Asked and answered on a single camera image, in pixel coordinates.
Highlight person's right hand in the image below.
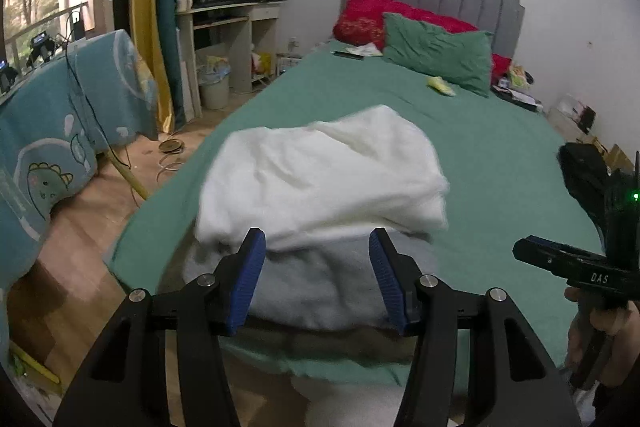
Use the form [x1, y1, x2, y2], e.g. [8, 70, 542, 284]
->
[564, 288, 640, 390]

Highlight plastic bag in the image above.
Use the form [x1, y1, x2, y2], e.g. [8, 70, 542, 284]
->
[249, 51, 277, 81]

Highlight white desk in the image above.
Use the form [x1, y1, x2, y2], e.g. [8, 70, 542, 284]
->
[175, 0, 282, 96]

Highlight white nightstand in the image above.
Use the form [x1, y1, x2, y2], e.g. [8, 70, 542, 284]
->
[547, 94, 597, 144]

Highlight black device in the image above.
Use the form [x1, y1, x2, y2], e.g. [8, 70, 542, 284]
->
[69, 8, 87, 41]
[26, 31, 55, 68]

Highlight white wire ring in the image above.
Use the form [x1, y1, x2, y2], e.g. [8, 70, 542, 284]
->
[156, 159, 185, 184]

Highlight small yellow packet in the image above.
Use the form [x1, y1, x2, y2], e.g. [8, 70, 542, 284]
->
[426, 76, 457, 98]

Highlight yellow green strip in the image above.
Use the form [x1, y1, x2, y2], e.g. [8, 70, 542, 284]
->
[9, 341, 64, 397]

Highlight yellow green snack packet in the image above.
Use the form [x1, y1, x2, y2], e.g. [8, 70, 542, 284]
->
[507, 64, 534, 89]

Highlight bed with green sheet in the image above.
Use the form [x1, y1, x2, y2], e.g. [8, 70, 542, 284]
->
[102, 37, 608, 427]

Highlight white garment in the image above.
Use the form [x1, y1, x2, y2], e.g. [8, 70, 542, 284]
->
[182, 104, 451, 334]

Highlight blue printed blanket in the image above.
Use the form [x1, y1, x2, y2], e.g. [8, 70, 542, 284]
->
[0, 29, 160, 294]

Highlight yellow curtain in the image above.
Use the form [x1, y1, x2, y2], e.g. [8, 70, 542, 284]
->
[130, 0, 177, 134]

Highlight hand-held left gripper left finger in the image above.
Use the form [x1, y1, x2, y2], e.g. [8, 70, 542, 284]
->
[52, 227, 267, 427]

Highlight white green paper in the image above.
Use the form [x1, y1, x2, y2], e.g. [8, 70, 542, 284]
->
[347, 42, 385, 58]

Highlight white board panel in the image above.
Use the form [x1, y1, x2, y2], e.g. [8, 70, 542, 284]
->
[179, 56, 204, 121]

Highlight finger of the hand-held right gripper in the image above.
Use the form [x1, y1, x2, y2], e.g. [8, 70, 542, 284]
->
[557, 142, 615, 229]
[512, 235, 572, 282]

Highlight red pillow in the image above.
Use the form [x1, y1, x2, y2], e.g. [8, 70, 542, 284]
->
[333, 0, 482, 51]
[491, 53, 513, 84]

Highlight black flat items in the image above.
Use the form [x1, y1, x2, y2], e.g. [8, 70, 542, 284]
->
[491, 82, 545, 113]

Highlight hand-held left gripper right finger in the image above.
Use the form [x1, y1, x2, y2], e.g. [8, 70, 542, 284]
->
[368, 227, 583, 427]

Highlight white trash bin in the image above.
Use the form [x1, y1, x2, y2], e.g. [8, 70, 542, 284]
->
[197, 71, 232, 110]

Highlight yellow tube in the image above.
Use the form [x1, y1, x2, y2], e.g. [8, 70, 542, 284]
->
[106, 151, 151, 201]

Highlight green pillow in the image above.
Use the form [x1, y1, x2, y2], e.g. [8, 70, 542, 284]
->
[382, 12, 495, 99]

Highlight brown cardboard box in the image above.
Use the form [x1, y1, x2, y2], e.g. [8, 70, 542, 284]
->
[592, 136, 637, 174]

